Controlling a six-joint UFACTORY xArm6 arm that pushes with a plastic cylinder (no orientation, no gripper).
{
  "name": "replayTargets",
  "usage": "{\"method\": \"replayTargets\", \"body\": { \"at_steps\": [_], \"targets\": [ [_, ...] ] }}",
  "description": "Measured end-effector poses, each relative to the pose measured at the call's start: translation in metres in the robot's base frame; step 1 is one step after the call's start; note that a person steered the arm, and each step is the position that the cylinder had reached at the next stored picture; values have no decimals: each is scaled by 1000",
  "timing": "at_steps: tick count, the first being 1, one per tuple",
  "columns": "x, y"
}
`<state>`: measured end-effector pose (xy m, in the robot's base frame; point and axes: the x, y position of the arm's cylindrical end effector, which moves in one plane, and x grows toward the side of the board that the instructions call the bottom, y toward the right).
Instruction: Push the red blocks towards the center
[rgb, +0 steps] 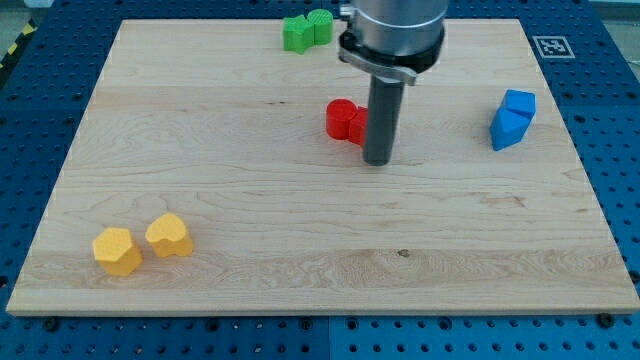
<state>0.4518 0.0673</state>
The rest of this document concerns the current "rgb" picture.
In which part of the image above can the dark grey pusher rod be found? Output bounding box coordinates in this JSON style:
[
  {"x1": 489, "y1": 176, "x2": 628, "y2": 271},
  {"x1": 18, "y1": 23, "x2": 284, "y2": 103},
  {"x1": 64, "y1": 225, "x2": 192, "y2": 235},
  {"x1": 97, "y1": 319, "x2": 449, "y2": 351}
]
[{"x1": 363, "y1": 76, "x2": 404, "y2": 166}]

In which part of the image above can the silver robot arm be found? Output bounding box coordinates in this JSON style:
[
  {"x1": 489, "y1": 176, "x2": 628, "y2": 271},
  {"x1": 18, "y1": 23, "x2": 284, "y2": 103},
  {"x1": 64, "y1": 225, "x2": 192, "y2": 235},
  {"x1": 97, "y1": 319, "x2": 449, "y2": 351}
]
[{"x1": 338, "y1": 0, "x2": 449, "y2": 166}]

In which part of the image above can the yellow hexagon block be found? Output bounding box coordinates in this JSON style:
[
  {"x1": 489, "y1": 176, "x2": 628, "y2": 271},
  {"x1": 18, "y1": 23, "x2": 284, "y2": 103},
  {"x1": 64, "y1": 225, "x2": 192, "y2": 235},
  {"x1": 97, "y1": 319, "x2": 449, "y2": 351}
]
[{"x1": 92, "y1": 227, "x2": 143, "y2": 276}]

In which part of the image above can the wooden board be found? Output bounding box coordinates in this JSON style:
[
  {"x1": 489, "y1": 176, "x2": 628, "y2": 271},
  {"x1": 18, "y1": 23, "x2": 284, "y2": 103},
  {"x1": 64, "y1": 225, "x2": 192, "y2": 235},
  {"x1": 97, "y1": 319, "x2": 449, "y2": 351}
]
[{"x1": 7, "y1": 19, "x2": 639, "y2": 316}]

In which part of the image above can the green round block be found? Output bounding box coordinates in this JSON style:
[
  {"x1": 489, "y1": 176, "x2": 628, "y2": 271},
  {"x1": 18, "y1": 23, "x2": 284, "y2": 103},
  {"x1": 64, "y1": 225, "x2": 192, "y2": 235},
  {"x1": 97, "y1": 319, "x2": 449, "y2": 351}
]
[{"x1": 307, "y1": 9, "x2": 334, "y2": 45}]

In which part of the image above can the red angular block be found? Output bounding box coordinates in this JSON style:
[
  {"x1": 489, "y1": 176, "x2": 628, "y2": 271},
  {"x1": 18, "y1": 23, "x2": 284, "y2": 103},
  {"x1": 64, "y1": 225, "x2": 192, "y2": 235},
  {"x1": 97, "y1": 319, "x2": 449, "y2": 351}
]
[{"x1": 348, "y1": 106, "x2": 368, "y2": 147}]

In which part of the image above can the green star block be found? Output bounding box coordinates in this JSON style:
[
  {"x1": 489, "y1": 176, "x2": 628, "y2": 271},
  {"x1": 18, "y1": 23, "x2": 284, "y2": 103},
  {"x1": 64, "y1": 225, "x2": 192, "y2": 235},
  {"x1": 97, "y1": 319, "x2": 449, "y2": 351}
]
[{"x1": 282, "y1": 15, "x2": 315, "y2": 54}]

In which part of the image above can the white fiducial marker tag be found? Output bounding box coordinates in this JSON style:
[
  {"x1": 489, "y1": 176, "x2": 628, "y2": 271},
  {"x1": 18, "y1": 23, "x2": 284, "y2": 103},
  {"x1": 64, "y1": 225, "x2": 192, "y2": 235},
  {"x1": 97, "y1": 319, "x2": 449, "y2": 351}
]
[{"x1": 532, "y1": 35, "x2": 575, "y2": 59}]

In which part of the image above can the blue cube block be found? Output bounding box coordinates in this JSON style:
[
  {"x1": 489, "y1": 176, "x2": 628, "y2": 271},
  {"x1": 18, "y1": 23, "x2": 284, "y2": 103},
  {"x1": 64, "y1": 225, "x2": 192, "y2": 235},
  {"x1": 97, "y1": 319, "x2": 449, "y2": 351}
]
[{"x1": 501, "y1": 89, "x2": 537, "y2": 120}]

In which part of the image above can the yellow heart block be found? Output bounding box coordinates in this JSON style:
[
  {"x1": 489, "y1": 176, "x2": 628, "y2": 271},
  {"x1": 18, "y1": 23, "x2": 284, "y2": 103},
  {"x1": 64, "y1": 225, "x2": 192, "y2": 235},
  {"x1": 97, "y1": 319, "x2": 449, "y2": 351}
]
[{"x1": 145, "y1": 213, "x2": 194, "y2": 258}]

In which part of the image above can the black yellow hazard tape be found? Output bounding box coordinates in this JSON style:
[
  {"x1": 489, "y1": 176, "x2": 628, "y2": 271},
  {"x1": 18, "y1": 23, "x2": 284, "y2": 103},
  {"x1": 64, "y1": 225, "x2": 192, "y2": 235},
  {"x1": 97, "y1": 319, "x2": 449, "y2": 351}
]
[{"x1": 1, "y1": 18, "x2": 38, "y2": 72}]

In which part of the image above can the red cylinder block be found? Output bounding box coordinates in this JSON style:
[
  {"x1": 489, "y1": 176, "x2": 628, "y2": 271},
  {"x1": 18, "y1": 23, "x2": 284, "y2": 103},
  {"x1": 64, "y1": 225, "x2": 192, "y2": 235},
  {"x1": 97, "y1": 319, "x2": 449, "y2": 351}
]
[{"x1": 325, "y1": 98, "x2": 357, "y2": 140}]

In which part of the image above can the blue pentagon block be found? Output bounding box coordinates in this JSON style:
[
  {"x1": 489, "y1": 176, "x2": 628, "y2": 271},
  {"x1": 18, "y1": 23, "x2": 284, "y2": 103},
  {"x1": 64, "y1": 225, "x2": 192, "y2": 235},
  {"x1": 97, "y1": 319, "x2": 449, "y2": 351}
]
[{"x1": 490, "y1": 108, "x2": 531, "y2": 151}]

